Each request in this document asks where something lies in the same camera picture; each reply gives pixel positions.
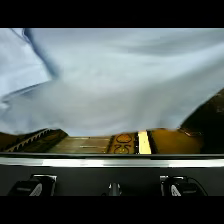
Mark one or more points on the light blue shirt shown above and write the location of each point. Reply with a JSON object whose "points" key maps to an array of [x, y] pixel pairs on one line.
{"points": [[113, 83]]}

